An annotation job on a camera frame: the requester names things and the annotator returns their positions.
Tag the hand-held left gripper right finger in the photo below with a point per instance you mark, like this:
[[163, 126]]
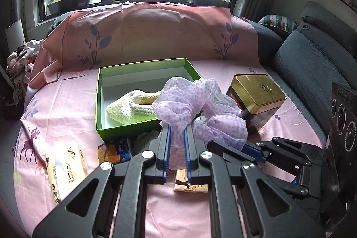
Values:
[[187, 154]]

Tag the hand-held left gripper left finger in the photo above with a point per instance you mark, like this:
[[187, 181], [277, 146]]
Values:
[[167, 148]]

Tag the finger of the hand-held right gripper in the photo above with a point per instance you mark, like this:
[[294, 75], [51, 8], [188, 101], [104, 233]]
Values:
[[290, 146], [226, 150]]

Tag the grey sock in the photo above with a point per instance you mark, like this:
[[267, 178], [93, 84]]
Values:
[[142, 140]]

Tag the green cardboard box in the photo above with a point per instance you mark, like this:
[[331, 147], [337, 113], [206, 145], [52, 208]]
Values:
[[122, 132]]

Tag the purple dotted sheer scarf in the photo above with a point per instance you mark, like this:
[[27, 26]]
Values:
[[181, 98]]

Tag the cream knitted slipper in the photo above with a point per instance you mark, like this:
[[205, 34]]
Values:
[[122, 111]]

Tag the yellow snack packet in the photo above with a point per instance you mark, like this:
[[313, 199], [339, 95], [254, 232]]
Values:
[[181, 187]]

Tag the orange and blue snack packet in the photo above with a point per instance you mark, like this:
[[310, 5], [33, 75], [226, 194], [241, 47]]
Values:
[[114, 151]]

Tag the gold lidded black tin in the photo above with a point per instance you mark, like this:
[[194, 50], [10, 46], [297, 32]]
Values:
[[256, 87]]

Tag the grey sofa back cushion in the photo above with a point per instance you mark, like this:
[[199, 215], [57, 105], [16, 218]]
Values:
[[306, 65]]

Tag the pink printed bedsheet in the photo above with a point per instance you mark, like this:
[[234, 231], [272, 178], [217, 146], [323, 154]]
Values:
[[83, 121]]

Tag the cream tissue pack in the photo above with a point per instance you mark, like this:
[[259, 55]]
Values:
[[64, 168]]

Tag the grey sofa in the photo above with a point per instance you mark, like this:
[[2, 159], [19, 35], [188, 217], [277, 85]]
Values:
[[267, 34]]

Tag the striped pillow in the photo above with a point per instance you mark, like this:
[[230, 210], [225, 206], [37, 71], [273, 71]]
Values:
[[277, 22]]

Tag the grey sofa headrest cushion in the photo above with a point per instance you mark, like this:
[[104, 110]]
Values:
[[320, 15]]

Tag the pile of clothes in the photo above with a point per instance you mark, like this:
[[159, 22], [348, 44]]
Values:
[[22, 62]]

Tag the white panel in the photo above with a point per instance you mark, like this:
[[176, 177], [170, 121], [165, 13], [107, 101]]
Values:
[[15, 31]]

